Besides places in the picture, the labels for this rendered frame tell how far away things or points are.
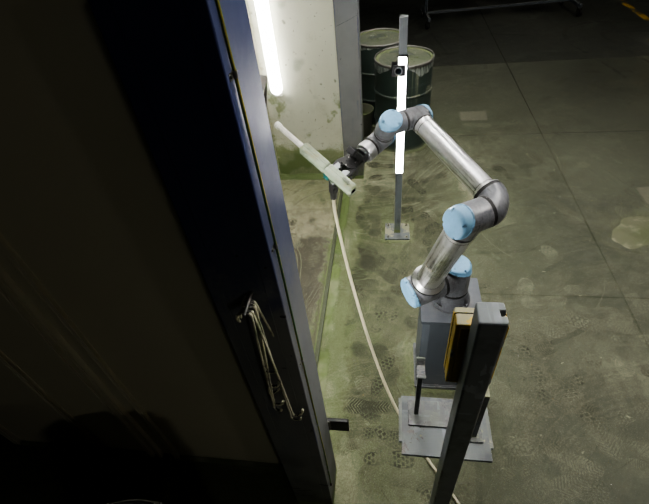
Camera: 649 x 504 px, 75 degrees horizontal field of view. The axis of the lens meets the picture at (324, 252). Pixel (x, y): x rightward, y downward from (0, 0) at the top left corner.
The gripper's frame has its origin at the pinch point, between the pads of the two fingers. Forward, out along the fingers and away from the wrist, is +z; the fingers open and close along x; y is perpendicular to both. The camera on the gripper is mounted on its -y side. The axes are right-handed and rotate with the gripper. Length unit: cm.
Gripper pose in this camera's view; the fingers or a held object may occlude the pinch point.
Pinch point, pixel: (330, 178)
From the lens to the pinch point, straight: 183.6
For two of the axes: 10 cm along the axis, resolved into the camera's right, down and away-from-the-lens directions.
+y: 0.0, 4.0, 9.2
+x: -7.0, -6.5, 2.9
